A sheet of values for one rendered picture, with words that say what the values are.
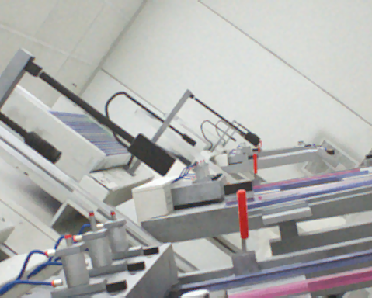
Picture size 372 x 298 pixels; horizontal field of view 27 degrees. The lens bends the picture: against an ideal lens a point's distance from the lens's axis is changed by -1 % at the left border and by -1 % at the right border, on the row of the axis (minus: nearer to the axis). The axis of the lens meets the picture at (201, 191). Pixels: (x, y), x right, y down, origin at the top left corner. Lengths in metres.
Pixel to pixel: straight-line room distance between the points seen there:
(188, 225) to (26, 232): 0.38
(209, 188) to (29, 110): 0.52
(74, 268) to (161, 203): 1.27
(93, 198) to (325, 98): 6.78
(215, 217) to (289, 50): 6.74
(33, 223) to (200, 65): 6.71
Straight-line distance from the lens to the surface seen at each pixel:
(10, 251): 1.11
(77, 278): 0.73
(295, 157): 5.34
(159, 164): 0.77
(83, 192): 1.79
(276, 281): 0.93
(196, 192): 2.11
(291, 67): 8.46
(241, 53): 8.47
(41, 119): 1.96
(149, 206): 2.00
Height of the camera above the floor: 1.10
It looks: 1 degrees up
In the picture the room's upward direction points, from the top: 54 degrees counter-clockwise
